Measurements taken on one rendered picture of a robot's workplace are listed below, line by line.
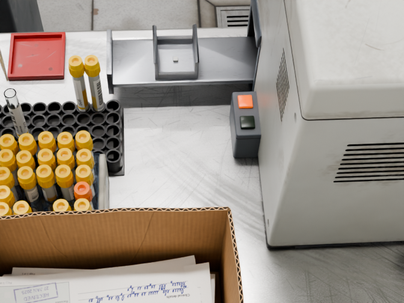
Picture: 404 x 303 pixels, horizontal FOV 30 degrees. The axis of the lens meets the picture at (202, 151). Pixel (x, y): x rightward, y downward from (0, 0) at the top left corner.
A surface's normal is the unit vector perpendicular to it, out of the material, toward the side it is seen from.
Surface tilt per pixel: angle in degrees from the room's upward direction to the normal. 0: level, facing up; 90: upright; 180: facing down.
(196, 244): 90
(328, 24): 0
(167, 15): 0
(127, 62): 0
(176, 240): 93
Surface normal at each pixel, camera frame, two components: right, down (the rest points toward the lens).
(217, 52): 0.04, -0.51
